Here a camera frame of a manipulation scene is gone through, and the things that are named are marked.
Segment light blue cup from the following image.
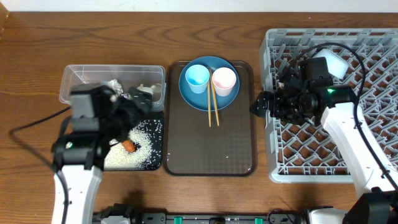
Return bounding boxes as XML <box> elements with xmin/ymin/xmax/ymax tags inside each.
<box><xmin>185</xmin><ymin>65</ymin><xmax>210</xmax><ymax>94</ymax></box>

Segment pink cup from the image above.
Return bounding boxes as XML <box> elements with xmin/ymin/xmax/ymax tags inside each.
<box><xmin>212</xmin><ymin>67</ymin><xmax>237</xmax><ymax>96</ymax></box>

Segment crumpled silver foil ball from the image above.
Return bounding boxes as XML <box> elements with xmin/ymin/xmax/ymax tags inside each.
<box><xmin>106</xmin><ymin>79</ymin><xmax>124</xmax><ymax>95</ymax></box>

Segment black food waste tray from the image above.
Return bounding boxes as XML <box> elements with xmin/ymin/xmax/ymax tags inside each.
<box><xmin>102</xmin><ymin>111</ymin><xmax>165</xmax><ymax>171</ymax></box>

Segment white rice pile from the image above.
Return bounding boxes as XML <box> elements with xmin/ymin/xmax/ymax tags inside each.
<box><xmin>104</xmin><ymin>119</ymin><xmax>163</xmax><ymax>170</ymax></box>

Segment brown serving tray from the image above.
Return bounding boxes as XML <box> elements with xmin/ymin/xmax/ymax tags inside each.
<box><xmin>163</xmin><ymin>61</ymin><xmax>257</xmax><ymax>177</ymax></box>

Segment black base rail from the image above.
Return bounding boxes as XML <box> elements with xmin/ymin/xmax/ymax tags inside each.
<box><xmin>93</xmin><ymin>205</ymin><xmax>343</xmax><ymax>224</ymax></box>

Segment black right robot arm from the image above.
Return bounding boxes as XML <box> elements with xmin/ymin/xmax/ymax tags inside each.
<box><xmin>249</xmin><ymin>85</ymin><xmax>397</xmax><ymax>223</ymax></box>

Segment white tissue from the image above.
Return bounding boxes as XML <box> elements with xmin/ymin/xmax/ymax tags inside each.
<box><xmin>137</xmin><ymin>84</ymin><xmax>155</xmax><ymax>95</ymax></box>

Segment light blue bowl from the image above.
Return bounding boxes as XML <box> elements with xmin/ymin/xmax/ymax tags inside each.
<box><xmin>313</xmin><ymin>49</ymin><xmax>349</xmax><ymax>79</ymax></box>

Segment dark blue plate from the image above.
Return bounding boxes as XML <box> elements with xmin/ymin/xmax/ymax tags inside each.
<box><xmin>178</xmin><ymin>56</ymin><xmax>240</xmax><ymax>111</ymax></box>

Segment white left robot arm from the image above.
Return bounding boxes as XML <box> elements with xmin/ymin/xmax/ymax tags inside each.
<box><xmin>52</xmin><ymin>84</ymin><xmax>152</xmax><ymax>223</ymax></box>

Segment clear plastic waste bin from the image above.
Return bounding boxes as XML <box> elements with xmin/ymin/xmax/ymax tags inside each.
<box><xmin>59</xmin><ymin>64</ymin><xmax>166</xmax><ymax>112</ymax></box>

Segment grey dishwasher rack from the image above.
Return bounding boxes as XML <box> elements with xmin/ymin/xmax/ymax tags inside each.
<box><xmin>259</xmin><ymin>28</ymin><xmax>397</xmax><ymax>184</ymax></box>

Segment orange carrot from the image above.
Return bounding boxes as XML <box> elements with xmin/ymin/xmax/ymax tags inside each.
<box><xmin>121</xmin><ymin>140</ymin><xmax>136</xmax><ymax>153</ymax></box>

